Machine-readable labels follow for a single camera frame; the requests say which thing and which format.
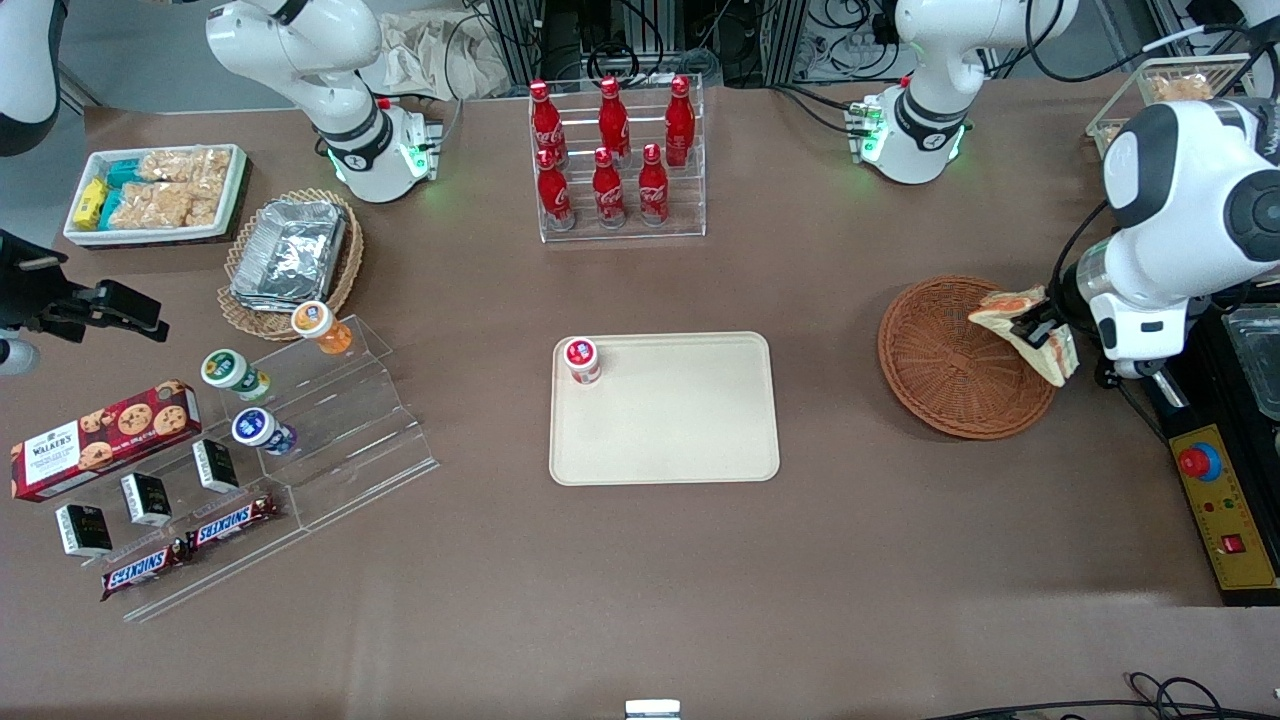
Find stacked foil containers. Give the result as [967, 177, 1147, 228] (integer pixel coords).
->
[229, 199, 349, 312]

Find clear rice cracker bag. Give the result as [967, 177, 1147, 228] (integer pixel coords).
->
[139, 148, 232, 184]
[114, 183, 220, 230]

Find beige plastic tray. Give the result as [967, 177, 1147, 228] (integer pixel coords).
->
[549, 332, 780, 487]

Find orange cap yogurt cup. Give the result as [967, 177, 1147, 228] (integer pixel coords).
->
[291, 301, 354, 357]

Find red cola bottle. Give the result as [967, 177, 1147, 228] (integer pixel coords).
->
[664, 76, 696, 168]
[592, 147, 627, 230]
[537, 148, 575, 232]
[529, 80, 567, 166]
[638, 144, 670, 228]
[597, 77, 631, 166]

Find crumpled beige cloth bag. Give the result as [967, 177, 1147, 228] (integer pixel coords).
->
[358, 10, 512, 102]

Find white wire shelf rack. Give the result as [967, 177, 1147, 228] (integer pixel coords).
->
[1086, 54, 1257, 161]

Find aluminium frame equipment rack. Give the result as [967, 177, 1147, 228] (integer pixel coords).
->
[478, 0, 813, 89]

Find brown round wicker basket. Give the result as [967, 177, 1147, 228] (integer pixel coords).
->
[878, 276, 1059, 441]

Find black appliance base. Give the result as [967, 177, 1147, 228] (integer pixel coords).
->
[1140, 290, 1280, 607]

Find clear acrylic stepped stand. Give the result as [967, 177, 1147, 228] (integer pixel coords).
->
[60, 314, 440, 624]

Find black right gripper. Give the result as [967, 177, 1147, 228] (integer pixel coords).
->
[0, 230, 169, 341]

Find green cap yogurt cup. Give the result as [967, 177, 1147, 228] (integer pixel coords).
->
[200, 348, 272, 404]

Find triangular sandwich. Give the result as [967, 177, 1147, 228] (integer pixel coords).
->
[967, 286, 1082, 389]

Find light oval wicker basket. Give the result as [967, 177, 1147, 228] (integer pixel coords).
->
[217, 188, 364, 342]

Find blue cap yogurt cup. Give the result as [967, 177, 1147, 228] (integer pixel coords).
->
[231, 407, 298, 457]

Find white rectangular snack bin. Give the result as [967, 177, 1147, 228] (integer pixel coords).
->
[63, 144, 249, 247]

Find small black box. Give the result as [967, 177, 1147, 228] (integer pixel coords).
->
[120, 472, 174, 528]
[191, 438, 240, 494]
[55, 503, 114, 558]

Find clear plastic container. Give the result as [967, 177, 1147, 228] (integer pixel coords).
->
[1224, 305, 1280, 422]

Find clear acrylic bottle rack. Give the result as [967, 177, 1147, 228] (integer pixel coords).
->
[529, 75, 707, 244]

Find yellow emergency stop control box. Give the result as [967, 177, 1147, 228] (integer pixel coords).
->
[1168, 425, 1280, 594]

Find red Walkers cookie box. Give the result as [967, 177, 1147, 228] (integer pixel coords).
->
[10, 379, 204, 503]

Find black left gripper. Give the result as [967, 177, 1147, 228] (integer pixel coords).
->
[1010, 262, 1099, 349]

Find Snickers chocolate bar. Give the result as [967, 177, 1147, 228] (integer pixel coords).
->
[99, 540, 193, 602]
[185, 493, 282, 552]

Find black floor cables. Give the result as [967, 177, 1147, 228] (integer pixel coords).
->
[925, 671, 1280, 720]

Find black power cable with plug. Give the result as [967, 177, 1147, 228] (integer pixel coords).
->
[1094, 366, 1173, 443]

